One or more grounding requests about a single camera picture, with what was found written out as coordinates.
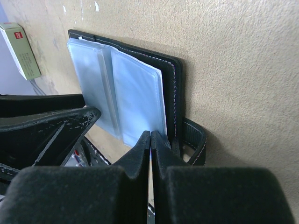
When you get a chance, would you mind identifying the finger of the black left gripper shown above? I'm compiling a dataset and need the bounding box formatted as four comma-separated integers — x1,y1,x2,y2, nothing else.
0,94,101,174

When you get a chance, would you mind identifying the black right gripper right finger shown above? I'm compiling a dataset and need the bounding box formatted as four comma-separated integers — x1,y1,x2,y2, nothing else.
151,131,295,224

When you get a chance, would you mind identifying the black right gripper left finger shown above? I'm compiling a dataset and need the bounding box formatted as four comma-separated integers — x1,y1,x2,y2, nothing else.
0,131,150,224

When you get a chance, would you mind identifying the black leather card holder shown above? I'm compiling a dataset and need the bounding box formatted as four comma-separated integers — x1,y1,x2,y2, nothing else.
67,29,206,166

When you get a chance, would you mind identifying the small green white box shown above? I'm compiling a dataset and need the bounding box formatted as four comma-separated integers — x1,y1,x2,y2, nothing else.
0,22,41,80

